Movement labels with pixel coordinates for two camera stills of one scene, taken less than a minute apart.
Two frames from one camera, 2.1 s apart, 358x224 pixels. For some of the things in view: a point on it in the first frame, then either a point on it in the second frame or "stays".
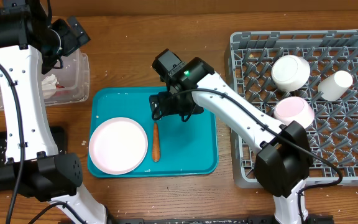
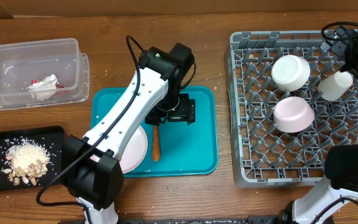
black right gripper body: x=177 y=102 to x=353 y=51
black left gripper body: x=61 y=42 to x=174 y=106
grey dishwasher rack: x=343 y=136 stays
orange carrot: x=156 y=144 stays
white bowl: x=289 y=73 stays
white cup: x=335 y=85 stays
